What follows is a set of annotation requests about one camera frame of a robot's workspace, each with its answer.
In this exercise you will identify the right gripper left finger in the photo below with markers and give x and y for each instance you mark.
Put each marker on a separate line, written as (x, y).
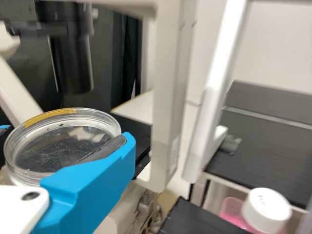
(3, 127)

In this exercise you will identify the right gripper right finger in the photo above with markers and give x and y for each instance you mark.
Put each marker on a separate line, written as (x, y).
(92, 185)

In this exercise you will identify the petri dish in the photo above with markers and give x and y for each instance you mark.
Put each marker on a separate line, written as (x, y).
(48, 146)

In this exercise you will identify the small black platform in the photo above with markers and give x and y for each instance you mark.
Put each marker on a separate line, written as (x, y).
(195, 219)

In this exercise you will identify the cream microscope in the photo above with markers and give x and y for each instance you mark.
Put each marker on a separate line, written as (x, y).
(168, 97)

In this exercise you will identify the white pipette stand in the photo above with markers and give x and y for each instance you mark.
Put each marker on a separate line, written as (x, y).
(219, 73)

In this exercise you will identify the white-capped bottle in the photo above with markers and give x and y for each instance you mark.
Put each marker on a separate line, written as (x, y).
(265, 209)

